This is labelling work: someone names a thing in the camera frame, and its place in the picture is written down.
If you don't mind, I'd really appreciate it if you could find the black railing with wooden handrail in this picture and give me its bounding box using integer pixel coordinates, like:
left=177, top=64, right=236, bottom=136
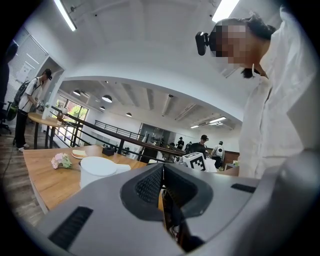
left=49, top=104, right=187, bottom=165

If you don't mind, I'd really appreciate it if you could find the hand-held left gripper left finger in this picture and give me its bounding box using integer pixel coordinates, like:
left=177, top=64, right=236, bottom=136
left=37, top=162, right=185, bottom=256

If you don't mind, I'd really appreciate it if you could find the sandwich on white plate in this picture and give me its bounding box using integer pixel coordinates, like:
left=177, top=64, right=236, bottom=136
left=71, top=149, right=89, bottom=160

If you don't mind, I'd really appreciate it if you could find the black office chair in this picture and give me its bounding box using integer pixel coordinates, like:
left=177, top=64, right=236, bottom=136
left=0, top=100, right=13, bottom=136

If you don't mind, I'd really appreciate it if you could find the person's white shirt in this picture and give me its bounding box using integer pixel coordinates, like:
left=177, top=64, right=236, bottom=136
left=238, top=7, right=319, bottom=180

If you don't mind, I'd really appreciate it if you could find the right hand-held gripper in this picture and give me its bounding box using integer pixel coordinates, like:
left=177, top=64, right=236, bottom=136
left=174, top=151, right=218, bottom=173

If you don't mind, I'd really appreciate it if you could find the black head-worn camera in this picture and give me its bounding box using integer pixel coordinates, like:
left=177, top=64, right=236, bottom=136
left=195, top=31, right=211, bottom=57

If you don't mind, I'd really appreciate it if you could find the person's head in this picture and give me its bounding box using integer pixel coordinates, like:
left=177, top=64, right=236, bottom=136
left=209, top=12, right=276, bottom=79

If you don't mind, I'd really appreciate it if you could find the white electric kettle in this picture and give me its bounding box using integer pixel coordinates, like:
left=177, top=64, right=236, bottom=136
left=79, top=156, right=132, bottom=190

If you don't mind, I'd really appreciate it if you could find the pink flower bouquet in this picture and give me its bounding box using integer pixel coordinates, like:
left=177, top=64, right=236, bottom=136
left=50, top=152, right=81, bottom=171

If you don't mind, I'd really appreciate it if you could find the large window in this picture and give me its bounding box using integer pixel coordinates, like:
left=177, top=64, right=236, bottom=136
left=55, top=96, right=89, bottom=131

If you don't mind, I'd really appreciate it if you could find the thin black metal railing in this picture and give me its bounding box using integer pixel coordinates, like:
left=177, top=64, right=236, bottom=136
left=94, top=119, right=147, bottom=141

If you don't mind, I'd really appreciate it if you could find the round wooden table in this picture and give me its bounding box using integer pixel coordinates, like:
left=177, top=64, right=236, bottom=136
left=27, top=112, right=68, bottom=150

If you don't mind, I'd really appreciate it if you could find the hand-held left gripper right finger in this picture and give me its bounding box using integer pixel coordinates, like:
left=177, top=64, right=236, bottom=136
left=164, top=163, right=260, bottom=242

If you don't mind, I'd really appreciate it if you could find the black square box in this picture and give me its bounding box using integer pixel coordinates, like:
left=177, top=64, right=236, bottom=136
left=101, top=146, right=116, bottom=157

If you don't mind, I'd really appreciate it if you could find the frosted glass partition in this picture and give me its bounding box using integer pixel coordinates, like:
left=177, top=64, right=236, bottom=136
left=6, top=32, right=50, bottom=106

